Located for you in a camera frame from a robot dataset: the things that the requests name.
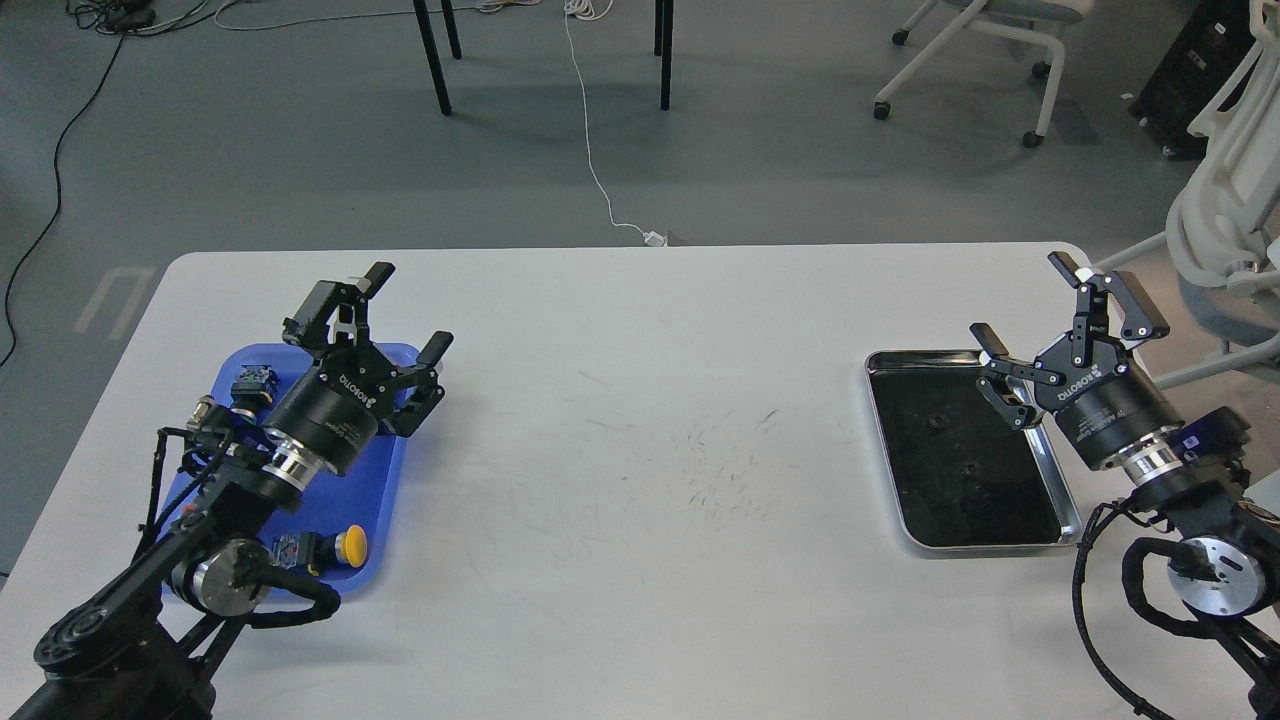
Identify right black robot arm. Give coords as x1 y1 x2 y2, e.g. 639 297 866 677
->
972 251 1279 719

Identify black box on floor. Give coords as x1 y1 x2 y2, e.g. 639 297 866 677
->
1129 1 1254 161

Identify blue plastic tray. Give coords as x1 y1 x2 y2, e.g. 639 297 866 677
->
210 342 407 597

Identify yellow push button switch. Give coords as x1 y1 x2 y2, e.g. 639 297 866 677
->
270 524 369 577

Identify green push button switch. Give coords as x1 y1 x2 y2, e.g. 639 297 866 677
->
230 365 278 416

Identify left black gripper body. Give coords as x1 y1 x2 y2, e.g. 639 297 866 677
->
262 343 412 477

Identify metal tray with black mat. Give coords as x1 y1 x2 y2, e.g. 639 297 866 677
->
865 348 1082 557

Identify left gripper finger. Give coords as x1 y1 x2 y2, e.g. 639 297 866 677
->
282 263 396 354
380 331 454 438

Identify white chair with castors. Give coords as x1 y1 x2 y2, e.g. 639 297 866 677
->
873 0 1085 149

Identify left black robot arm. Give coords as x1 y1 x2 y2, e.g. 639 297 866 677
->
15 263 453 719

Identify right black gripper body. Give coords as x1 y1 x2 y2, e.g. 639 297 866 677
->
1034 337 1183 470

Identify black table legs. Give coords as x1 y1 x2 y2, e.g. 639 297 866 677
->
412 0 673 117

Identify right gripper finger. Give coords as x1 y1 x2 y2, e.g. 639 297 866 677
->
969 322 1068 430
1048 251 1170 351

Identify black cable on floor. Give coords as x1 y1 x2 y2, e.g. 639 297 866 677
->
0 0 241 366

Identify white cable on floor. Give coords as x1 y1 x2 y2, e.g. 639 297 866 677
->
480 0 669 247

